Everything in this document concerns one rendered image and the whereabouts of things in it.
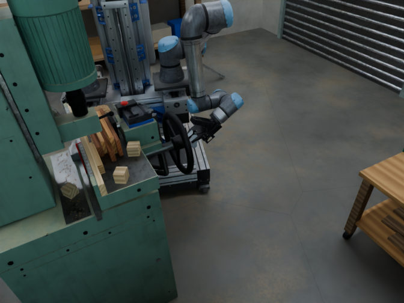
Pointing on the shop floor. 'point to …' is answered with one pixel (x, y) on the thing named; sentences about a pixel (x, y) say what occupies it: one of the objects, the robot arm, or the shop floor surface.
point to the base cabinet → (103, 267)
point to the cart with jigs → (392, 226)
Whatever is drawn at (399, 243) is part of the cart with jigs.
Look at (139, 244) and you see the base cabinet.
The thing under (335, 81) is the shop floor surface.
